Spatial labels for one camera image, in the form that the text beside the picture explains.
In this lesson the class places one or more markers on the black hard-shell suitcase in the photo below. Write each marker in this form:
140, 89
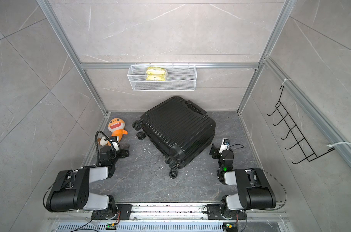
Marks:
179, 129

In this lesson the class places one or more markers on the black wire hook rack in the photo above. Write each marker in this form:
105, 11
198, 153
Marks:
294, 132

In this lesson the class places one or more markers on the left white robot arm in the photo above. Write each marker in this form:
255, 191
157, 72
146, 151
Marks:
71, 189

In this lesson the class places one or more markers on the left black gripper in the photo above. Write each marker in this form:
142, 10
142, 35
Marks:
120, 152

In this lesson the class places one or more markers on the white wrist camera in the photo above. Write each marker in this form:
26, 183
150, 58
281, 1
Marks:
224, 145
115, 143

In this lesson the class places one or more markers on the white cable tie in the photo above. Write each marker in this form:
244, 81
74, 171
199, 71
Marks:
338, 143

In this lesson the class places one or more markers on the yellow packet in basket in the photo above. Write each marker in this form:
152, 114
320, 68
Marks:
156, 74

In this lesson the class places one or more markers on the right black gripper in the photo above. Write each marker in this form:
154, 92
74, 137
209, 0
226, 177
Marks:
215, 151

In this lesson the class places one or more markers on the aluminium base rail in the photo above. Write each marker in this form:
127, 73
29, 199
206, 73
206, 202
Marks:
171, 217

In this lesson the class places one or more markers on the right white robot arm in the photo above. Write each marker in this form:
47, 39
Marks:
253, 188

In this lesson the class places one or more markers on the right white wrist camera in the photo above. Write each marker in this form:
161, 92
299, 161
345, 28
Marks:
224, 145

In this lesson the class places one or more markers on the white wire mesh basket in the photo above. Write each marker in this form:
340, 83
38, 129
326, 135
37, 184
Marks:
179, 78

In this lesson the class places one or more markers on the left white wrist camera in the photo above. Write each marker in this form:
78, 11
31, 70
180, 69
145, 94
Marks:
115, 143

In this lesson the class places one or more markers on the small brown white plush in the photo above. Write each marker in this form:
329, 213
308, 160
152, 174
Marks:
104, 141

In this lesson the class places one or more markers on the orange shark plush toy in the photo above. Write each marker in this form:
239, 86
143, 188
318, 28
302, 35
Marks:
117, 128

